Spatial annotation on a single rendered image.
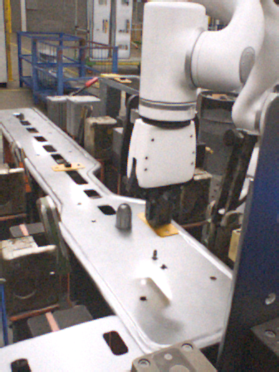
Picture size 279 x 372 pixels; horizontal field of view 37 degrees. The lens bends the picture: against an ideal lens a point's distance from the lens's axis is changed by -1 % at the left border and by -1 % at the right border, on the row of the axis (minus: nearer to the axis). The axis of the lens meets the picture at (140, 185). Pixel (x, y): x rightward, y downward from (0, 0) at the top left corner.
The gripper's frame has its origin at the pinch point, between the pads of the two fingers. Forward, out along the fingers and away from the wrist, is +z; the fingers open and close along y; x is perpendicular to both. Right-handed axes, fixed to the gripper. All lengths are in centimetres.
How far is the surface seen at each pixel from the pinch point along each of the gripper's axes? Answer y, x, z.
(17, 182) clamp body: 14.9, -38.2, 7.7
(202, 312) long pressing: 0.6, 14.9, 9.4
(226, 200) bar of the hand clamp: -14.9, -1.0, 1.1
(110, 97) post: -32, -92, 1
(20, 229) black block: 18.5, -20.3, 10.1
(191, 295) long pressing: -0.2, 10.9, 9.4
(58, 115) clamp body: -15, -103, 9
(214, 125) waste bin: -200, -237, 61
